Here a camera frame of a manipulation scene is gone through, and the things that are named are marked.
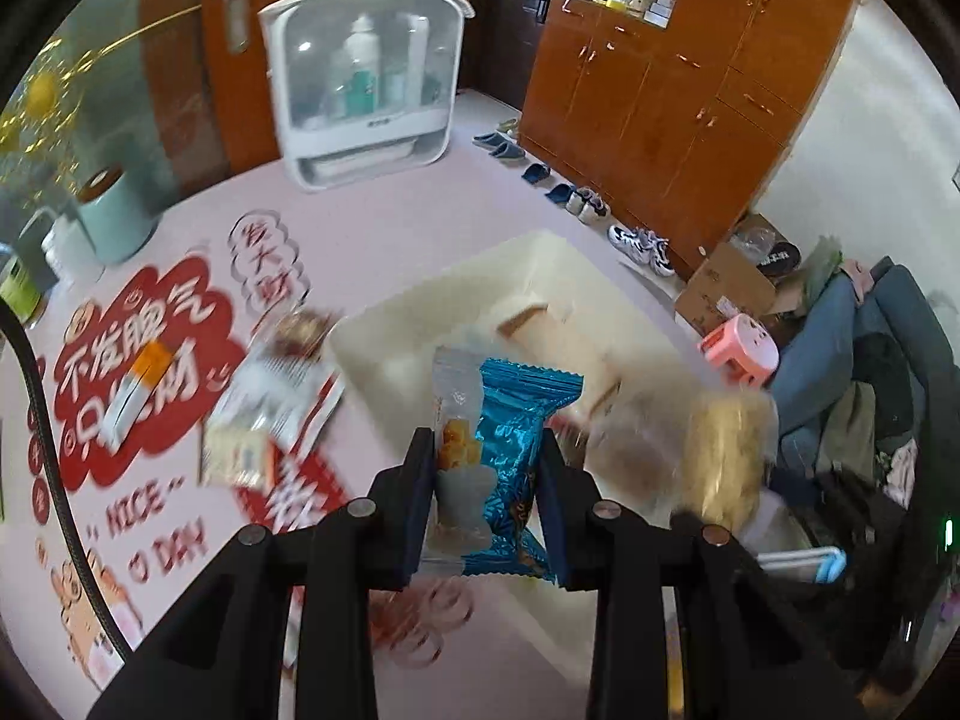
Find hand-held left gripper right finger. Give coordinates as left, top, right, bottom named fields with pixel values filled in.
left=536, top=427, right=878, bottom=720

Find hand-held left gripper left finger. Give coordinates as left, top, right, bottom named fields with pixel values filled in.
left=86, top=427, right=437, bottom=720

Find blue snack packet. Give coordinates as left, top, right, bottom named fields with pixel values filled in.
left=418, top=347, right=584, bottom=586

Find clear printed snack packet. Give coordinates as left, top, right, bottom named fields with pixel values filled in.
left=577, top=382, right=706, bottom=511

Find beige cracker packet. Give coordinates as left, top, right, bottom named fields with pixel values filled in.
left=499, top=300, right=623, bottom=421

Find large noodle snack packet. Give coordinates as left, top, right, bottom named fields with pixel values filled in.
left=682, top=390, right=781, bottom=533

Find white plastic bin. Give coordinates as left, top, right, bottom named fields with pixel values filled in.
left=330, top=229, right=751, bottom=526

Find white and blue plastic bar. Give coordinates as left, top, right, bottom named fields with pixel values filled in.
left=756, top=549, right=848, bottom=584

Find white and red snack packet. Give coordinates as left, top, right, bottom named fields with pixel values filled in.
left=214, top=345, right=346, bottom=458

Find small green label packet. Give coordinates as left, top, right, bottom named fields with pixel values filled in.
left=199, top=424, right=277, bottom=488

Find dark brown snack packet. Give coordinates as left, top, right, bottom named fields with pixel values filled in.
left=266, top=309, right=335, bottom=361

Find dark clothes pile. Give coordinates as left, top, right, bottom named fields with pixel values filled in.
left=817, top=330, right=938, bottom=511

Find pink plastic stool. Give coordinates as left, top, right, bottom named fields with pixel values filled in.
left=697, top=315, right=781, bottom=387

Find blue fabric chair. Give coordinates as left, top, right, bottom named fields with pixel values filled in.
left=769, top=255, right=960, bottom=511

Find cardboard box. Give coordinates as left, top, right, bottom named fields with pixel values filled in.
left=675, top=214, right=818, bottom=338

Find white and black chunky sneaker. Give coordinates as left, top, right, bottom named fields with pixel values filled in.
left=607, top=223, right=653, bottom=256
left=637, top=236, right=672, bottom=277

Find orange and white snack packet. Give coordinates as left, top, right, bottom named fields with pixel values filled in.
left=101, top=340, right=175, bottom=445

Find black printed cap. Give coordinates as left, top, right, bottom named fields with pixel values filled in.
left=754, top=240, right=803, bottom=275

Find white countertop storage cabinet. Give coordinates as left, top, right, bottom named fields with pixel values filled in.
left=259, top=0, right=473, bottom=192

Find glass bottle with green label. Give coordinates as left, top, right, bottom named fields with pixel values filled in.
left=0, top=244, right=46, bottom=323

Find wooden frosted glass door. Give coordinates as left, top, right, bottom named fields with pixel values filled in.
left=0, top=0, right=327, bottom=188

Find black cable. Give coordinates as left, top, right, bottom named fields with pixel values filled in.
left=0, top=306, right=130, bottom=657

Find wooden wall cabinet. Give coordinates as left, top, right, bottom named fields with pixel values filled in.
left=521, top=0, right=857, bottom=278

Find grey door handle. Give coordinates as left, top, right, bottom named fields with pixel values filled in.
left=223, top=0, right=251, bottom=55

